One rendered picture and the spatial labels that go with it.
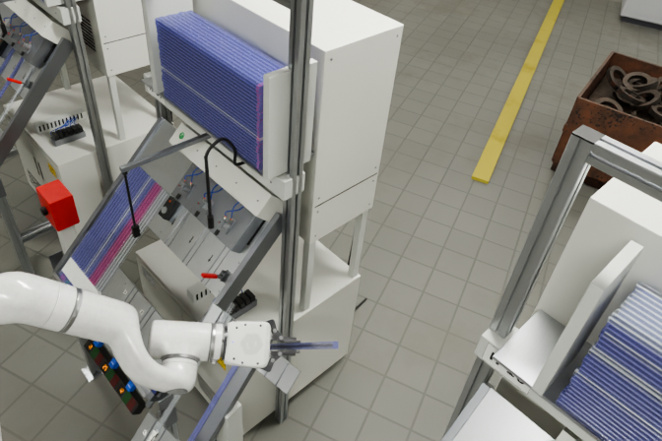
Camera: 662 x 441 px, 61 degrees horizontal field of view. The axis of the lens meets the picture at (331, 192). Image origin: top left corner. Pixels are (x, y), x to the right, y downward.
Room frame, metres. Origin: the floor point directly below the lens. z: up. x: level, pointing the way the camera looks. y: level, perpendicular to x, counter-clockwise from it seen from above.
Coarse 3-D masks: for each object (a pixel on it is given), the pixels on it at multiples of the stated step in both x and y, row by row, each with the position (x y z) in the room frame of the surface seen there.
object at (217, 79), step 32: (160, 32) 1.59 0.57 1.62; (192, 32) 1.53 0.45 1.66; (224, 32) 1.56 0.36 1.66; (192, 64) 1.47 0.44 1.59; (224, 64) 1.36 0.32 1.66; (256, 64) 1.38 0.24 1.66; (192, 96) 1.48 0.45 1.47; (224, 96) 1.37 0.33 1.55; (256, 96) 1.27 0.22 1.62; (224, 128) 1.37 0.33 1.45; (256, 128) 1.27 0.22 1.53; (256, 160) 1.27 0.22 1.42
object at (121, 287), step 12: (120, 276) 1.28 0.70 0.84; (108, 288) 1.26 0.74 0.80; (120, 288) 1.24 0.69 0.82; (132, 288) 1.23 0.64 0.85; (120, 300) 1.21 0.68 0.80; (132, 300) 1.20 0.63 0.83; (144, 300) 1.18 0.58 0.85; (144, 312) 1.15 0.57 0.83; (156, 312) 1.14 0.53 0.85; (144, 324) 1.12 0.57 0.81; (144, 336) 1.08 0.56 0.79; (156, 360) 1.01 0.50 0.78
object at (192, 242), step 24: (168, 144) 1.65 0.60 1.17; (144, 168) 1.60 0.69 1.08; (168, 168) 1.56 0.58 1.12; (168, 192) 1.49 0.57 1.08; (192, 216) 1.38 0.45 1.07; (168, 240) 1.34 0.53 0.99; (192, 240) 1.31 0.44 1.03; (216, 240) 1.28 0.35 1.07; (192, 264) 1.24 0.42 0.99; (216, 264) 1.22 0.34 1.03; (216, 288) 1.15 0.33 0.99
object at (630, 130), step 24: (600, 72) 3.83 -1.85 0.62; (624, 72) 3.87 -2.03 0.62; (648, 72) 4.00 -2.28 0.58; (600, 96) 3.74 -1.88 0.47; (624, 96) 3.49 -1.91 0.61; (648, 96) 3.74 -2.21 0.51; (576, 120) 3.33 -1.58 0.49; (600, 120) 3.26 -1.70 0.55; (624, 120) 3.19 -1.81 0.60; (648, 120) 3.47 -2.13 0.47; (624, 144) 3.16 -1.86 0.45; (648, 144) 3.09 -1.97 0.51; (552, 168) 3.43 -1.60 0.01
